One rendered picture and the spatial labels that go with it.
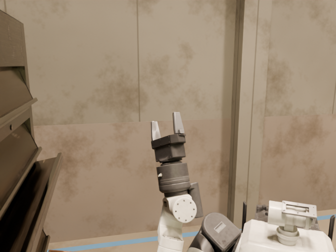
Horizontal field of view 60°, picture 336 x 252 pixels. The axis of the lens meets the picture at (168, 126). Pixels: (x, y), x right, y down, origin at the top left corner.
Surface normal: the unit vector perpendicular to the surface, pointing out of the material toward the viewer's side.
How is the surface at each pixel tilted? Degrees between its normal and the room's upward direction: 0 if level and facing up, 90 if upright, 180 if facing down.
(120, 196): 90
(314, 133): 90
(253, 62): 90
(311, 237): 0
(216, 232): 34
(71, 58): 90
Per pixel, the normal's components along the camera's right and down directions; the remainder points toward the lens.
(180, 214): 0.25, -0.21
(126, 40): 0.21, 0.20
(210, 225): 0.13, -0.70
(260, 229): 0.00, -0.98
